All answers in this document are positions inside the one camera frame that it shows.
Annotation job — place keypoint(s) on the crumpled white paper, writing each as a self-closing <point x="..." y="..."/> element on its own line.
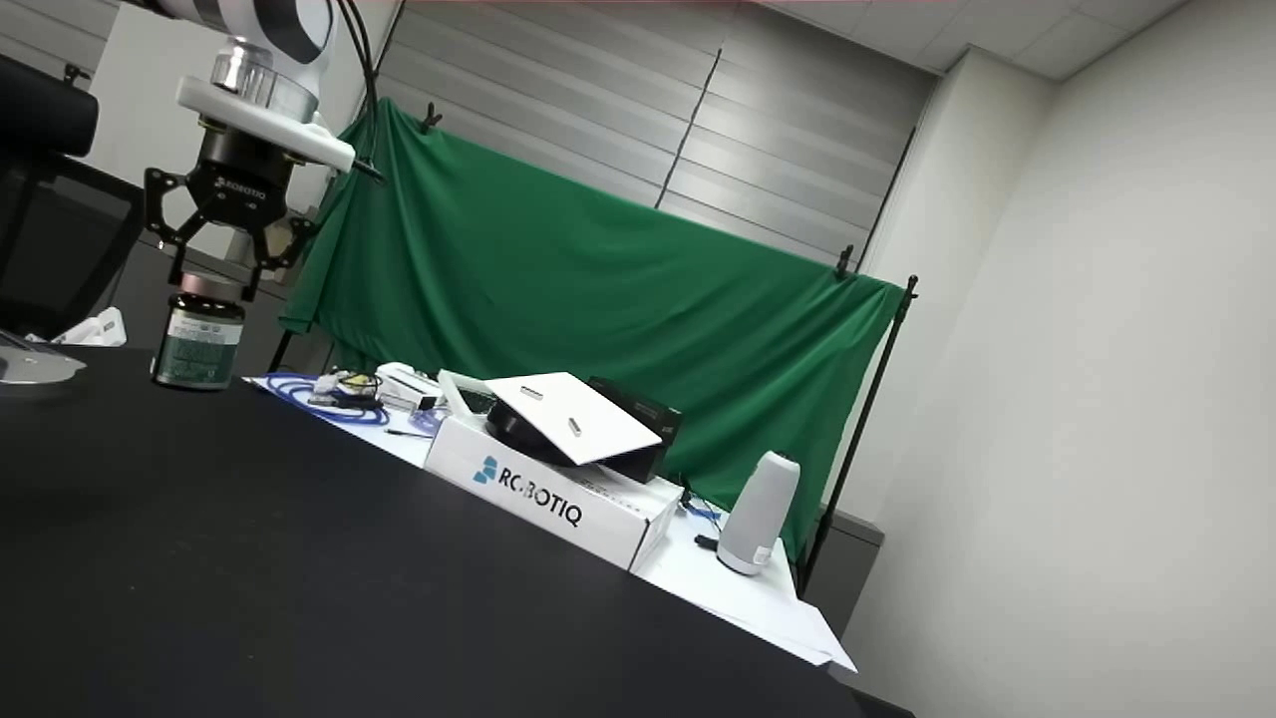
<point x="103" y="327"/>

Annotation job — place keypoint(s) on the green label vial black cap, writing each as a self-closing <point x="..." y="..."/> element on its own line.
<point x="202" y="332"/>

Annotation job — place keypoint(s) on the black backdrop stand pole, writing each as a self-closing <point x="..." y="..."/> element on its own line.
<point x="860" y="420"/>

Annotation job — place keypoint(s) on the green backdrop cloth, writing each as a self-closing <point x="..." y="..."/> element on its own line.
<point x="445" y="251"/>

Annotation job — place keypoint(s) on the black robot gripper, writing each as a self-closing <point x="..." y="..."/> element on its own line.
<point x="238" y="181"/>

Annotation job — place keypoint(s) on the white Robotiq cardboard box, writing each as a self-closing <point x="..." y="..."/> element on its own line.
<point x="591" y="506"/>

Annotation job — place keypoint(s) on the white device on table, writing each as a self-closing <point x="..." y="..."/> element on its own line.
<point x="399" y="383"/>

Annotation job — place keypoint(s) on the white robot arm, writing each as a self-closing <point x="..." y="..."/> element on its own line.
<point x="262" y="118"/>

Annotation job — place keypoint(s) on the white speaker device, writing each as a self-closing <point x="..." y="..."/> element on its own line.
<point x="760" y="516"/>

